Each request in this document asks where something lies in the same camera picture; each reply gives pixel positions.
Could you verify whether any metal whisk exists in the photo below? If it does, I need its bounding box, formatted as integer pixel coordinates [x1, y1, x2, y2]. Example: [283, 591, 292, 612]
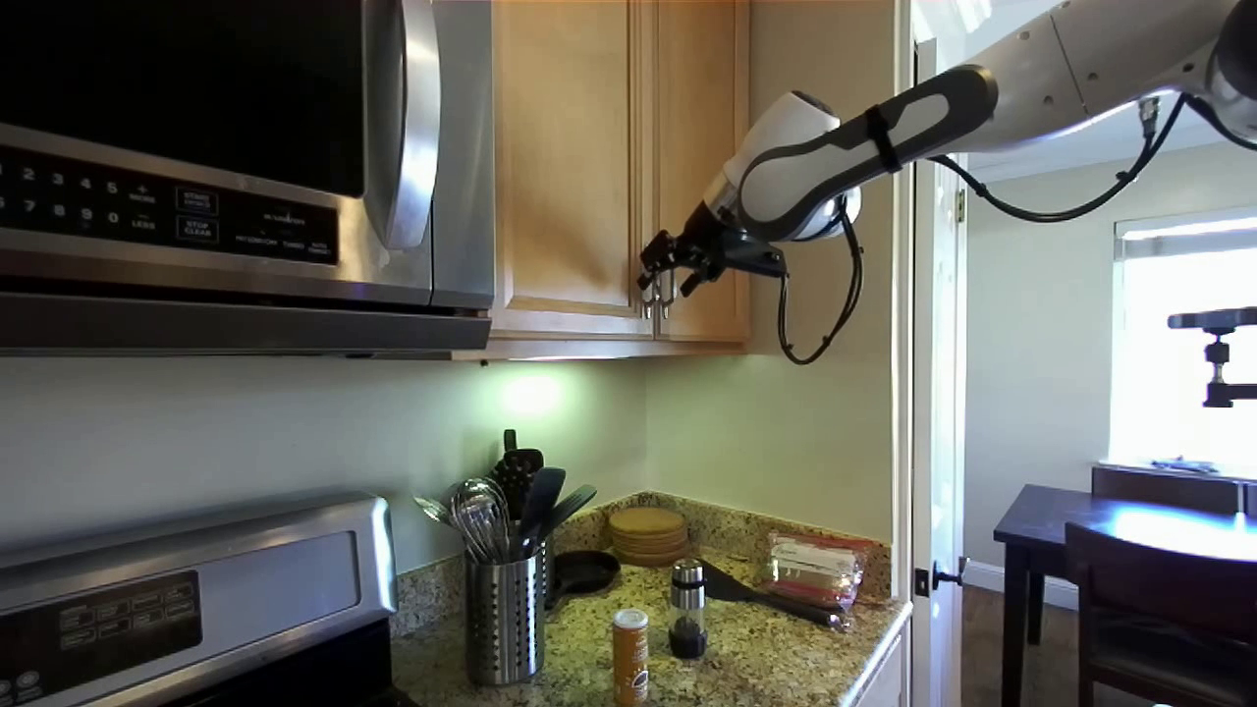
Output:
[449, 476, 517, 564]

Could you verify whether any brown spice can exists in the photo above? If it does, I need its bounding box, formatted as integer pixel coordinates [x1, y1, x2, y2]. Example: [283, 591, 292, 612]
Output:
[610, 603, 657, 707]

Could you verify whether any metal serving spoon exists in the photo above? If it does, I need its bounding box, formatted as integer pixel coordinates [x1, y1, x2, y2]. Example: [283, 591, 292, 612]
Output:
[411, 491, 483, 561]

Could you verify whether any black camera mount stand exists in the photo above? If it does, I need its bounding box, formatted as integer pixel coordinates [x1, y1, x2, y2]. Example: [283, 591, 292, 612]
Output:
[1165, 301, 1257, 412]

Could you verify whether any bright window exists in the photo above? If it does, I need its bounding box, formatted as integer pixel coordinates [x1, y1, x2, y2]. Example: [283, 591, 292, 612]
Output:
[1107, 213, 1257, 480]

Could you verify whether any small black bowl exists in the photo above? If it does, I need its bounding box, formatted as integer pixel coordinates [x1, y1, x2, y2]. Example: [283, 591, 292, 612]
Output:
[546, 544, 625, 610]

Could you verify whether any black silicone spatula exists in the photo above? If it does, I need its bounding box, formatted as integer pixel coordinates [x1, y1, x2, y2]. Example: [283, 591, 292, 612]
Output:
[698, 556, 841, 629]

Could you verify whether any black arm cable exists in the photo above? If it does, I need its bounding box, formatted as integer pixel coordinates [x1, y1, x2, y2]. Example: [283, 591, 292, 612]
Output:
[775, 91, 1257, 368]

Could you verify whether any large perforated steel utensil holder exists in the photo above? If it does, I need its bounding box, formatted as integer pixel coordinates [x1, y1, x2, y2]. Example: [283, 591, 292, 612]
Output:
[465, 544, 546, 691]

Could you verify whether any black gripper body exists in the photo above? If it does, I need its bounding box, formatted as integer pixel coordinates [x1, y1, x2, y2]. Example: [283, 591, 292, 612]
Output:
[673, 201, 749, 273]

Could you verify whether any steel glass pepper grinder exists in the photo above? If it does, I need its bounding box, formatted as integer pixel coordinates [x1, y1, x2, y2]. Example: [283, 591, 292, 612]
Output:
[667, 556, 711, 662]

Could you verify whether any red plastic food package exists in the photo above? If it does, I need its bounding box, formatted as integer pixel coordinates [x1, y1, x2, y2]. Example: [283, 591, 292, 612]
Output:
[762, 525, 873, 622]

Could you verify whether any white room door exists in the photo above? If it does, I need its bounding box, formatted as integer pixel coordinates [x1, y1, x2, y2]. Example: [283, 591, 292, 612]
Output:
[893, 0, 973, 707]

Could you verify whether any black plastic turner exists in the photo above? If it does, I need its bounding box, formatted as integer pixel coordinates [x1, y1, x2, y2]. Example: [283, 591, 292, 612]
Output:
[489, 424, 546, 521]

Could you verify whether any black utensil handle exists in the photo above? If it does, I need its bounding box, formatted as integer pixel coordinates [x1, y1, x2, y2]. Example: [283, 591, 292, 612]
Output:
[533, 480, 602, 544]

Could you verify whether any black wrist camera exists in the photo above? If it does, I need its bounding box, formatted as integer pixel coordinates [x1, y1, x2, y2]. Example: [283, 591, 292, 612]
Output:
[722, 239, 794, 284]

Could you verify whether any dark wooden chair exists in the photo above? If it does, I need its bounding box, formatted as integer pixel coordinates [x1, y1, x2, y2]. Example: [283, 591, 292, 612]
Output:
[1059, 517, 1257, 707]
[1088, 459, 1248, 517]

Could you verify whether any stainless steel microwave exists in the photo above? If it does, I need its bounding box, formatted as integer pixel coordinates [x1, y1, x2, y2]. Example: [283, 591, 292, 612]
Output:
[0, 0, 500, 362]

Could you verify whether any dark wooden table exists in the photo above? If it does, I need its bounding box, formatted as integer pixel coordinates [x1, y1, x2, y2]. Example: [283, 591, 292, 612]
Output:
[989, 481, 1257, 707]

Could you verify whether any black plastic spoon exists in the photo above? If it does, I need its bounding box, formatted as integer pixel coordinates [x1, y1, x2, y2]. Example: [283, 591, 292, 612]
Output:
[517, 464, 571, 552]

